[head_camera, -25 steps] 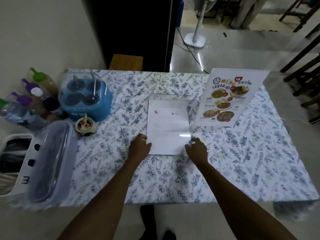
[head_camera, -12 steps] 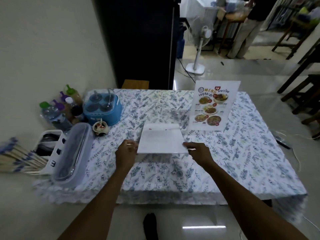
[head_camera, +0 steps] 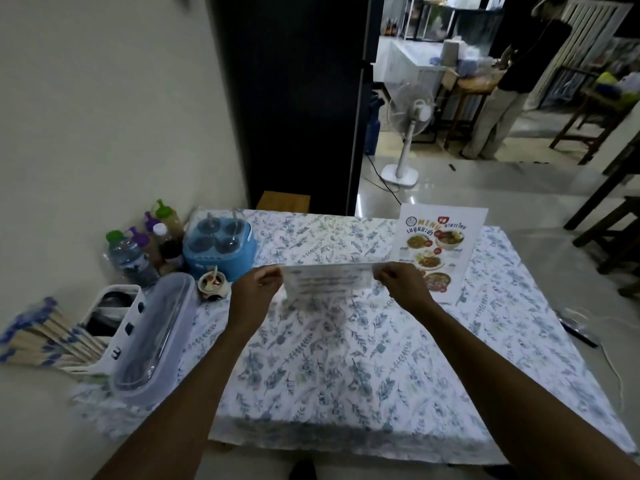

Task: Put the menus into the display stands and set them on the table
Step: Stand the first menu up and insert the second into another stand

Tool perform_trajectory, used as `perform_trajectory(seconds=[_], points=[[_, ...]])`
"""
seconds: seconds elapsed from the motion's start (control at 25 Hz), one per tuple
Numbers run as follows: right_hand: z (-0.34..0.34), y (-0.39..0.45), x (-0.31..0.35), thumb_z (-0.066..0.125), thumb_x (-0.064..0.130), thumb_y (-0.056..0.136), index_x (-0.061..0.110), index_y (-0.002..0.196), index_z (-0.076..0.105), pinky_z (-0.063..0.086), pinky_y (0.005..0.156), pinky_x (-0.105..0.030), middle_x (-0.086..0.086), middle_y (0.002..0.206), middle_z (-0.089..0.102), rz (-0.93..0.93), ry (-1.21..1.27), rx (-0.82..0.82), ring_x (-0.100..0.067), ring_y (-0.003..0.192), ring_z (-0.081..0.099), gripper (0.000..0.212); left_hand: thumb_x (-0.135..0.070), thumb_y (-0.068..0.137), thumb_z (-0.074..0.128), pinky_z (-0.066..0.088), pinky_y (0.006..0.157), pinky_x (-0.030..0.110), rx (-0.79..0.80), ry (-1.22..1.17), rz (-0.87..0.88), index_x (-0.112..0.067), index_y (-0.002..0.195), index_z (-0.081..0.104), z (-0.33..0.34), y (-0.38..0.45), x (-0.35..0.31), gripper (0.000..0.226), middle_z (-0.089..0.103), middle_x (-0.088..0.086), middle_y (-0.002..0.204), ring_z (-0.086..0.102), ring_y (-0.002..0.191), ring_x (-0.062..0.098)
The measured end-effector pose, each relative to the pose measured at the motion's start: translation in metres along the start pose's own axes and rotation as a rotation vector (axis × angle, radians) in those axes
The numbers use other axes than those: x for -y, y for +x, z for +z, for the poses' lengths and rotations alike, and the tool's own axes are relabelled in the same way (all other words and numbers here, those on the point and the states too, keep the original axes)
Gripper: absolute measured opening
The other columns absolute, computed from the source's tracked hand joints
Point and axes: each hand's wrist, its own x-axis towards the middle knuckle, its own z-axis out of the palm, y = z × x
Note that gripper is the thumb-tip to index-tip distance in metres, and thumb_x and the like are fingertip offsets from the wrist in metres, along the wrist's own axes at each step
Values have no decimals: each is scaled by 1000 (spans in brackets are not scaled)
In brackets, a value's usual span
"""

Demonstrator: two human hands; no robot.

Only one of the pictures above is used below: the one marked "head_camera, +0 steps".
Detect blue condiment caddy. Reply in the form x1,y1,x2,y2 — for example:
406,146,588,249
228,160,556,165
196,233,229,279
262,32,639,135
182,212,259,281

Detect white plug cable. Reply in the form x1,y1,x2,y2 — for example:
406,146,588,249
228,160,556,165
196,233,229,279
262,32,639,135
565,307,640,329

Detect brown wooden chair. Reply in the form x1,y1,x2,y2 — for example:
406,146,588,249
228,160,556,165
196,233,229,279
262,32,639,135
549,89,639,165

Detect small white cup with spoon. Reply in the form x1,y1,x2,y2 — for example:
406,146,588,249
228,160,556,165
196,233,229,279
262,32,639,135
197,267,230,301

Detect person's left hand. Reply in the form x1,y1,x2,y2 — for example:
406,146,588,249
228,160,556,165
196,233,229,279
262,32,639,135
225,264,285,337

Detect small wooden side table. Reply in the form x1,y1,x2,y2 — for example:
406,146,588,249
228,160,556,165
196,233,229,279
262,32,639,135
442,69,506,151

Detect green yellow bag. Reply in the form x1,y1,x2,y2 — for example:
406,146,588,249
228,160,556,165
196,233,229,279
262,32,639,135
595,69,640,104

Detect white chest freezer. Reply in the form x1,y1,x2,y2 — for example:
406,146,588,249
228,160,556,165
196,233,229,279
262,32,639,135
372,37,447,91

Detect floral tablecloth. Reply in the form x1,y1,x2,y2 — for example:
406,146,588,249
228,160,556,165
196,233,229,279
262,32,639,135
69,208,639,465

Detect dark wooden dining table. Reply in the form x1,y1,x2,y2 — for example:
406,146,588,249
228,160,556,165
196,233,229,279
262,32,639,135
563,139,640,231

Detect white menu with red lanterns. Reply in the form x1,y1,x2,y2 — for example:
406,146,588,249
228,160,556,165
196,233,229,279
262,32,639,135
279,262,389,301

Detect black power strip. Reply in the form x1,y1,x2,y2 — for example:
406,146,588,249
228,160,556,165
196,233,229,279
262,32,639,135
556,312,601,348

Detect clear lid cutlery container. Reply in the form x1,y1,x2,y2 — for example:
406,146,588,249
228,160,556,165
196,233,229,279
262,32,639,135
109,272,200,408

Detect bundle of wrapped chopsticks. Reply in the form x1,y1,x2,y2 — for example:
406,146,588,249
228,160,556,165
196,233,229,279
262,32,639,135
0,296,109,375

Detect white standing fan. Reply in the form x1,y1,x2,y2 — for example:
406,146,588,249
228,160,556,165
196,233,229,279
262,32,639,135
381,80,436,188

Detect person's right hand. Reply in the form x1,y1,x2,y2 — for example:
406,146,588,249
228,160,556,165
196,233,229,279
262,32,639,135
372,262,439,317

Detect black power cable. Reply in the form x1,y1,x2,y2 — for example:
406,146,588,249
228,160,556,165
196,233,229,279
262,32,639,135
363,154,402,207

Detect light wooden stool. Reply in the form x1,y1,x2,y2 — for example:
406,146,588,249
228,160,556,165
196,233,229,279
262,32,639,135
255,190,311,215

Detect long white cable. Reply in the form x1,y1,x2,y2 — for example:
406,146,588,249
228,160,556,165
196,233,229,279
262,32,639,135
599,339,629,411

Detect black refrigerator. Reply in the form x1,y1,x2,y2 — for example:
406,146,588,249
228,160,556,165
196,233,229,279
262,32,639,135
207,0,386,217

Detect green cap water bottle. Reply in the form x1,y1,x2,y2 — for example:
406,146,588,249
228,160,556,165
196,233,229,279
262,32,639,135
105,229,161,289

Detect white utensil holder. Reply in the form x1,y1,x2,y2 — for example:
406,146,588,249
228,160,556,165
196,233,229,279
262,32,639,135
75,284,149,378

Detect white menu with green dishes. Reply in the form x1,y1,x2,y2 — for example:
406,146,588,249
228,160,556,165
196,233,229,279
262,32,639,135
397,203,489,305

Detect white metal gate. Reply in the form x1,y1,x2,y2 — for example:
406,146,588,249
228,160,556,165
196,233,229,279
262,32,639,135
529,0,634,109

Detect person's right forearm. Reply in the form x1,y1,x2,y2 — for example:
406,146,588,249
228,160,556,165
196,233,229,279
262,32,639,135
415,299,640,480

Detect person's left forearm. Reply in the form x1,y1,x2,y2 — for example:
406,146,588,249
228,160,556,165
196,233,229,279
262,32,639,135
92,319,261,480

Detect blue container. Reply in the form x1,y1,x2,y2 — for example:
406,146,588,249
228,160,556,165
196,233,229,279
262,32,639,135
363,92,385,157

